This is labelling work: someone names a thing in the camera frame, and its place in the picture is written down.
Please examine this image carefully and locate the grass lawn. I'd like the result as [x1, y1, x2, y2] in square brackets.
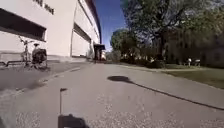
[159, 63, 224, 90]

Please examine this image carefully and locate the grey paved sidewalk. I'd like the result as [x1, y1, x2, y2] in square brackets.
[0, 61, 88, 98]

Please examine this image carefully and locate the parked bicycle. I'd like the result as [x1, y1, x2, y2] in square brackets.
[18, 35, 49, 70]

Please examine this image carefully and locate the white curved building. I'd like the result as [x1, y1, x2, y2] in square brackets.
[0, 0, 106, 63]

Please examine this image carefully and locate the big round green tree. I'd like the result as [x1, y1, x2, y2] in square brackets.
[119, 0, 224, 68]

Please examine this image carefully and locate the grey asphalt road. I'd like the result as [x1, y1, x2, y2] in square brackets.
[0, 62, 224, 128]

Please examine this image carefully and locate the robot's own part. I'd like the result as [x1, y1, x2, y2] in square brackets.
[58, 87, 69, 116]

